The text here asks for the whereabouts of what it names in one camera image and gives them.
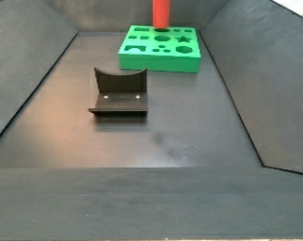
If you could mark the red oval cylinder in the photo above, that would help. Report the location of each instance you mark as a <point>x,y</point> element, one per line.
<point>161,7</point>

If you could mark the black cradle fixture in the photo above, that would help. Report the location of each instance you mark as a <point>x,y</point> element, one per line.
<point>121,92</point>

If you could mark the green foam shape board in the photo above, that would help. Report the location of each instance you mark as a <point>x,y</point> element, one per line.
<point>168,50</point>

